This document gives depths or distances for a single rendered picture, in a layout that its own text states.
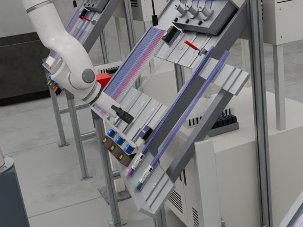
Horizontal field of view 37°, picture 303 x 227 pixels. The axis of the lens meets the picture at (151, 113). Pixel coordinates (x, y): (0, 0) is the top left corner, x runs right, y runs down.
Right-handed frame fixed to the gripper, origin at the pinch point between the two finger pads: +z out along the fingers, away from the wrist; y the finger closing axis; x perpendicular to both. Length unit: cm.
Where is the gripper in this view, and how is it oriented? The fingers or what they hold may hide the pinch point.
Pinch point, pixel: (127, 117)
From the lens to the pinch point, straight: 163.0
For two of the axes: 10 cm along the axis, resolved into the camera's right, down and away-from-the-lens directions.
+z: 7.1, 5.4, 4.5
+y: 4.2, 2.0, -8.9
